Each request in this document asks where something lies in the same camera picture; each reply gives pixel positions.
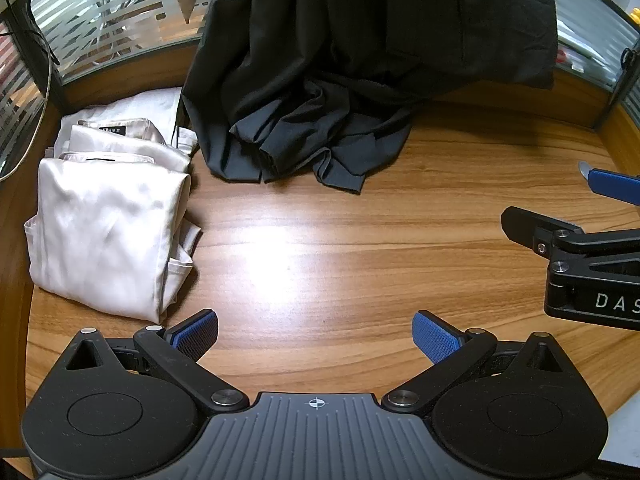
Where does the black cable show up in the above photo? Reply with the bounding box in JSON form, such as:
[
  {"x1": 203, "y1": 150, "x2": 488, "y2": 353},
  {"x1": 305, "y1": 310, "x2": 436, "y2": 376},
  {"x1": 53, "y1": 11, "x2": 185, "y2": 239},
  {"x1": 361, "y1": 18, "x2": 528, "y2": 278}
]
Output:
[{"x1": 0, "y1": 0, "x2": 61, "y2": 184}]

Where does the folded white garment stack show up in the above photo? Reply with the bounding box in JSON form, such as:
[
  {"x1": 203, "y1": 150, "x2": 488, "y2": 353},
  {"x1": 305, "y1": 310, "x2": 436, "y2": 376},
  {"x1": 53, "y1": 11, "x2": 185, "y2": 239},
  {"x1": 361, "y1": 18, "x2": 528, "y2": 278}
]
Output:
[{"x1": 51, "y1": 87, "x2": 198, "y2": 172}]

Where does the black cloth garment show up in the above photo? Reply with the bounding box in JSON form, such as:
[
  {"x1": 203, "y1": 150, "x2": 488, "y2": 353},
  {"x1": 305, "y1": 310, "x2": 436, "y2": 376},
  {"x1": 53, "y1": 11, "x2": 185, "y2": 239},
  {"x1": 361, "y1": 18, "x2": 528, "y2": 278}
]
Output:
[{"x1": 182, "y1": 0, "x2": 558, "y2": 193}]

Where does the cream satin shirt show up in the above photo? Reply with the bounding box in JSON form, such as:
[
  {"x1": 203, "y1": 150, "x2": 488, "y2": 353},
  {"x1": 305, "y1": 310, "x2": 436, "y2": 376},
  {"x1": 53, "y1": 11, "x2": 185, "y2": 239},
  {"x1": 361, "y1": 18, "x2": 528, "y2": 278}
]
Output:
[{"x1": 24, "y1": 152, "x2": 199, "y2": 324}]

